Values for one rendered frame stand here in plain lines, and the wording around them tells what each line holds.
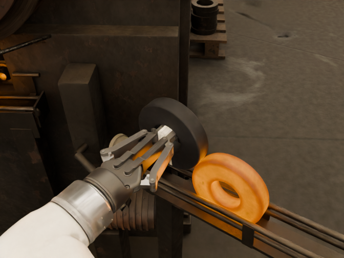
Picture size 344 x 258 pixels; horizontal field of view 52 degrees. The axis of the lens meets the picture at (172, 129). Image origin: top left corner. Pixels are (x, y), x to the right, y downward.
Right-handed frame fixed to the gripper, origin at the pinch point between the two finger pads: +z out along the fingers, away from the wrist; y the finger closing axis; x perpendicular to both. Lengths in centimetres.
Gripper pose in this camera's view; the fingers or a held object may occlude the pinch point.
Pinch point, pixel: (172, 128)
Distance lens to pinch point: 68.2
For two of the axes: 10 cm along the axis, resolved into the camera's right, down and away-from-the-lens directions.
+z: 6.0, -5.5, 5.7
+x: -0.4, -7.4, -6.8
